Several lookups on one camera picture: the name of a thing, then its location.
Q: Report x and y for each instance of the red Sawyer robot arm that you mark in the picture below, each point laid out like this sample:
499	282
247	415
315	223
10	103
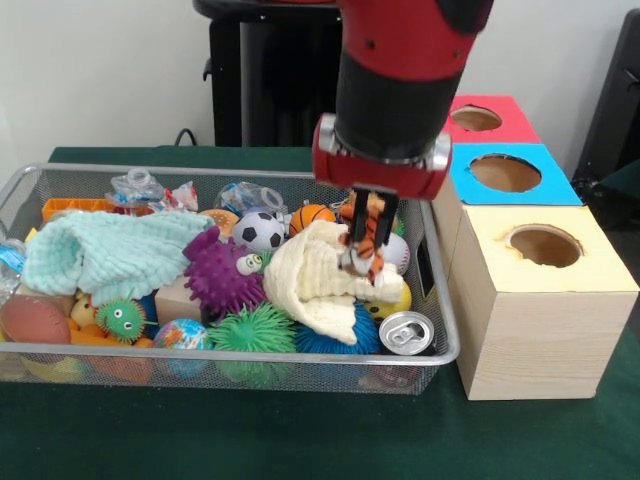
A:
410	60

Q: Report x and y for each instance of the small orange basketball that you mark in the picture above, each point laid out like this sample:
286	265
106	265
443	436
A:
310	216

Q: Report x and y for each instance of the silver drink can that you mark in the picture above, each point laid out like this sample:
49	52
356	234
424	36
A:
405	333

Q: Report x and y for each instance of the pale yellow cloth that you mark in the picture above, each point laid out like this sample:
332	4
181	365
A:
310	285

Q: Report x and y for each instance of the dark green table cloth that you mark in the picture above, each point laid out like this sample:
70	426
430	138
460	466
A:
300	440

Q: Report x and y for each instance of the tiger plush toy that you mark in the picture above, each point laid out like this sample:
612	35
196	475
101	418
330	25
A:
372	235

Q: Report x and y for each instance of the white ball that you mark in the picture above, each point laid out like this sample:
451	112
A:
399	252

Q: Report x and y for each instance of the blue spiky ball with eyes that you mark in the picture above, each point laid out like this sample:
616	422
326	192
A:
365	335

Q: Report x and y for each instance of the mint green cloth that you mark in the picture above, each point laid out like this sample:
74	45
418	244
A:
110	250

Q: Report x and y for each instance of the large green spiky ball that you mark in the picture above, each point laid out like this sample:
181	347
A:
252	330

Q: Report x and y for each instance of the purple spiky ball with eyes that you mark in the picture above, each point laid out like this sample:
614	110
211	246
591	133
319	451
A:
225	270

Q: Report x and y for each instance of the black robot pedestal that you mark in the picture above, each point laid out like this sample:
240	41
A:
280	90

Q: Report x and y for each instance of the clear mesh bin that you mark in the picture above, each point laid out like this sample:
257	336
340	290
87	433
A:
60	180

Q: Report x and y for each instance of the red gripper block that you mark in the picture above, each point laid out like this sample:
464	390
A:
385	178

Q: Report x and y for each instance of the small soccer ball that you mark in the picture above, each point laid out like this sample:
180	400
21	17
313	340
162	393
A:
258	230

